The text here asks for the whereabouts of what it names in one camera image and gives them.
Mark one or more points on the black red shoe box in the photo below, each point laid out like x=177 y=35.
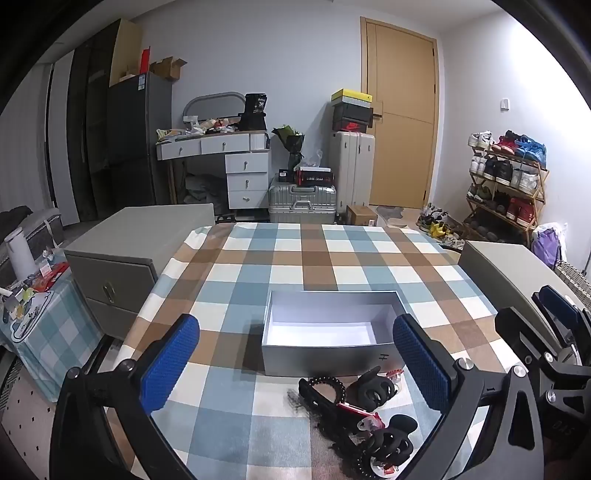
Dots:
x=351 y=125

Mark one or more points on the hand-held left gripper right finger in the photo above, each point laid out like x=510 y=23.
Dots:
x=420 y=364

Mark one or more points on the dark wardrobe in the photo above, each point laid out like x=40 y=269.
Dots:
x=87 y=138

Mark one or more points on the pile of desk clutter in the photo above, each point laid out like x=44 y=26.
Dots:
x=198 y=128

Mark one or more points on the brown cardboard box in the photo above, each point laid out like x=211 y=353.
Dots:
x=361 y=214

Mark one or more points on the small black box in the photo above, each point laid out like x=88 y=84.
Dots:
x=285 y=177

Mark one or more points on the wicker basket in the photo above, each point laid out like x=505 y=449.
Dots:
x=575 y=274

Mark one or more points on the white bottle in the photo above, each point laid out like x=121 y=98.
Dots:
x=21 y=254

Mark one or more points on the dotted floor rug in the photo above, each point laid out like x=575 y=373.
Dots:
x=27 y=415

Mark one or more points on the red paper box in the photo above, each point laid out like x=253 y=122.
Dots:
x=145 y=60

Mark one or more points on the pile of small toys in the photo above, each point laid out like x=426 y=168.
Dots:
x=46 y=272

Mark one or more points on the black bag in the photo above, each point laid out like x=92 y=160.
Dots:
x=253 y=117

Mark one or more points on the pile of shoes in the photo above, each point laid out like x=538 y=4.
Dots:
x=436 y=226

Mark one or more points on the grey cabinet with drawers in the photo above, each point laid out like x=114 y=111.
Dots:
x=120 y=277

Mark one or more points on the black red flat box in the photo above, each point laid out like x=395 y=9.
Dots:
x=315 y=177

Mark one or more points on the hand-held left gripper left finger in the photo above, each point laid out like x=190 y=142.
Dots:
x=171 y=364

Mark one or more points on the silver suitcase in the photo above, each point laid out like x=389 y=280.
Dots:
x=300 y=198

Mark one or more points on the large black banana hair clip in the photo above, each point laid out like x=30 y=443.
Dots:
x=325 y=410

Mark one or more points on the grey padded sofa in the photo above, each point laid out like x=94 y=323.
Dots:
x=46 y=226

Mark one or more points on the grey arched frame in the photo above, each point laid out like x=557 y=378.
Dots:
x=212 y=97

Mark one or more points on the red clear hair clip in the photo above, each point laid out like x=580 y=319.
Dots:
x=364 y=412
x=396 y=374

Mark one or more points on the white desk with drawers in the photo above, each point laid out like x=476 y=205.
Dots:
x=244 y=161

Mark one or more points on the purple bag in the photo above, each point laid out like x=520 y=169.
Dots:
x=547 y=244

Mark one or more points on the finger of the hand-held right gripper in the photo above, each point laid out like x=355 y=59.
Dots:
x=521 y=332
x=561 y=314

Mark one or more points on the black claw hair clip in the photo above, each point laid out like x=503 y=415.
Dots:
x=369 y=394
x=397 y=441

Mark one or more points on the yellow shoe box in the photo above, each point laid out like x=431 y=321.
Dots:
x=351 y=96

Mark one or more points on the grey cardboard box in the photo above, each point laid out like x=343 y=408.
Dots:
x=318 y=360

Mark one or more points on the wooden door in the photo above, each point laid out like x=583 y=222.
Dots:
x=401 y=152

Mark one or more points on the small table with checked cloth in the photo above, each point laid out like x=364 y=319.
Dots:
x=60 y=332

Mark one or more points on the dark grey fridge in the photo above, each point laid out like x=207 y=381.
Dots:
x=134 y=138

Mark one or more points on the round white badge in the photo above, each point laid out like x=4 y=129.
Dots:
x=383 y=470

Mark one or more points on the open cardboard box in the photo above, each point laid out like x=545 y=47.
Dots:
x=166 y=69

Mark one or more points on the wrapped flower bouquet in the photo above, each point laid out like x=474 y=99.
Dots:
x=293 y=143

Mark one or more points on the white suitcase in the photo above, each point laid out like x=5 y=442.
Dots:
x=351 y=170

